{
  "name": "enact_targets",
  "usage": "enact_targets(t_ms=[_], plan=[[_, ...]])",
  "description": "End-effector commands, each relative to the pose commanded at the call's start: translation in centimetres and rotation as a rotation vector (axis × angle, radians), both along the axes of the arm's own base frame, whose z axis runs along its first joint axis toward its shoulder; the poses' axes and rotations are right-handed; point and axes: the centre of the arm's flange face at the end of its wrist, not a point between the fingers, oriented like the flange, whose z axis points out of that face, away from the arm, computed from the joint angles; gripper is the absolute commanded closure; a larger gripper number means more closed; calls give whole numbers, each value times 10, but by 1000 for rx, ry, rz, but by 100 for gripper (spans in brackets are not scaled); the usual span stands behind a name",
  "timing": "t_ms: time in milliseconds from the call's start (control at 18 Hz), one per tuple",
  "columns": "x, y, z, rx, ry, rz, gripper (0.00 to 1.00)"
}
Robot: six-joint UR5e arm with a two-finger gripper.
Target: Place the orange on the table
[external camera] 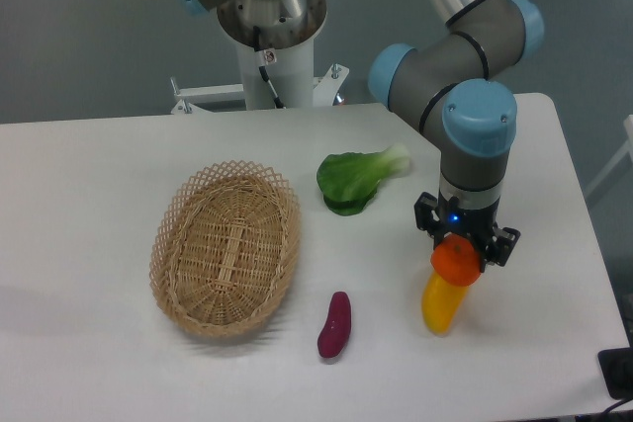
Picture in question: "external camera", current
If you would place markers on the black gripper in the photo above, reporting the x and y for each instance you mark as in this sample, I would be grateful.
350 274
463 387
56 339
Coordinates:
438 218

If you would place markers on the black device at table edge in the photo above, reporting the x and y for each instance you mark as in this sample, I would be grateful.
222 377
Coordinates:
616 368

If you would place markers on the white frame right edge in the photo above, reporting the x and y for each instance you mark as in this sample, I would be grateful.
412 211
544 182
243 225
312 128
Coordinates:
613 170

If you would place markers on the orange fruit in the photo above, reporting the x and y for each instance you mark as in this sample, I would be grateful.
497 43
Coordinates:
456 261

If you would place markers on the woven wicker basket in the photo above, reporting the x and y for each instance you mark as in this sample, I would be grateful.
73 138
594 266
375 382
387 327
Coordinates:
226 250

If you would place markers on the purple sweet potato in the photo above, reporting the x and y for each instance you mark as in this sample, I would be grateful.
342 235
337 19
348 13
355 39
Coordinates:
336 331

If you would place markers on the yellow pepper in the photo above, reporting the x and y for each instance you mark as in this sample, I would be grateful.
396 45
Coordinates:
440 302

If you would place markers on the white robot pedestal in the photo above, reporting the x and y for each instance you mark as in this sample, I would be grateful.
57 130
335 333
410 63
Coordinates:
274 42

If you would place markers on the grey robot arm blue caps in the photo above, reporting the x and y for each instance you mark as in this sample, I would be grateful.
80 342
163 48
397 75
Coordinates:
447 93

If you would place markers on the green bok choy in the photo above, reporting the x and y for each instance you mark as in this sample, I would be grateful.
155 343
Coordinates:
349 181

